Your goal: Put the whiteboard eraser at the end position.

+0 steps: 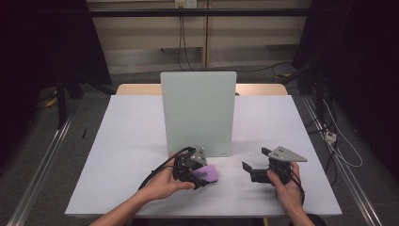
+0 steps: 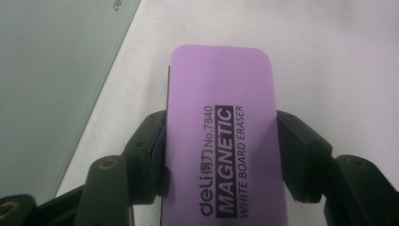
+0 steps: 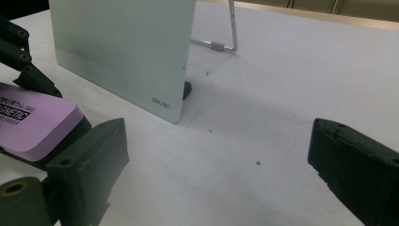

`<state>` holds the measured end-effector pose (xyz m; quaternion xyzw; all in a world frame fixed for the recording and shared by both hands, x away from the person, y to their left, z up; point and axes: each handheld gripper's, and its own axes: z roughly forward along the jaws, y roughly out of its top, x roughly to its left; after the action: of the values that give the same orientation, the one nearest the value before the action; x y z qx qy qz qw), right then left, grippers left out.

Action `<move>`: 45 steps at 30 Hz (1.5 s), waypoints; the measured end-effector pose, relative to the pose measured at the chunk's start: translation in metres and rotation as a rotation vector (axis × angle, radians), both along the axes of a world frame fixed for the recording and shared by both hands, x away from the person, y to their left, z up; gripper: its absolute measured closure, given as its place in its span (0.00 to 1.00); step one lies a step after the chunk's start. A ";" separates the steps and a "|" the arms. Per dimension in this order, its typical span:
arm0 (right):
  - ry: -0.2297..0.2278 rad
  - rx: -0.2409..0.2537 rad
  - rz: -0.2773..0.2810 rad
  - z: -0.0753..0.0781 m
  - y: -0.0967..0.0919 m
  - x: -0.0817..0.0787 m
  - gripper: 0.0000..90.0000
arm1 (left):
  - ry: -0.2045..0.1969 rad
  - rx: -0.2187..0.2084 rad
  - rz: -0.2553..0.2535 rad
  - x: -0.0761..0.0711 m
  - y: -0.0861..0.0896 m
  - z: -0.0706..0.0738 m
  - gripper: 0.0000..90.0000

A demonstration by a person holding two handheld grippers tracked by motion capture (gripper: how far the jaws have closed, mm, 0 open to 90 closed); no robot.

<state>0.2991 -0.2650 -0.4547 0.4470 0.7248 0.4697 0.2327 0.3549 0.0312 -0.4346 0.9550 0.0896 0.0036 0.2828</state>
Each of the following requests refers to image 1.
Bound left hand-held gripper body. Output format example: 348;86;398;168
172;145;209;184

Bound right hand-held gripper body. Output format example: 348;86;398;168
268;145;309;186

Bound purple board eraser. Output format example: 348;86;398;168
191;165;220;184

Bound person's right hand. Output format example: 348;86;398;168
266;161;304;212

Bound person's left hand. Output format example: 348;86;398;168
137;153;196;202

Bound white power adapter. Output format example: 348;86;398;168
324;131;338;144

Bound upright white glass board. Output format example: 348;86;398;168
160;71;238;158

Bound white table cover sheet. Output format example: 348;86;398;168
64;94;343;218

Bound black metal stand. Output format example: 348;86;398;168
279;59;326;119
55;70;83;130

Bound black curtain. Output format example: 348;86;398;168
291;0;399;180
0;0;113;168

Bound black horizontal metal bar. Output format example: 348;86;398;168
88;8;318;18

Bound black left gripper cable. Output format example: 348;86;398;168
137;146;193;191

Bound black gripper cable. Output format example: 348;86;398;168
137;146;193;191
290;169;306;205

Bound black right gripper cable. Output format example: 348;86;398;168
290;169;306;205

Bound aluminium floor rail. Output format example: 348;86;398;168
301;93;384;226
5;112;74;226

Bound white cable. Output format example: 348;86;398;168
322;99;364;169

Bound black floor cable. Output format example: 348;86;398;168
192;61;294;73

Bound black hanging wall cables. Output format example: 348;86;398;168
160;15;195;73

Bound white wall socket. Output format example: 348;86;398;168
174;0;199;9

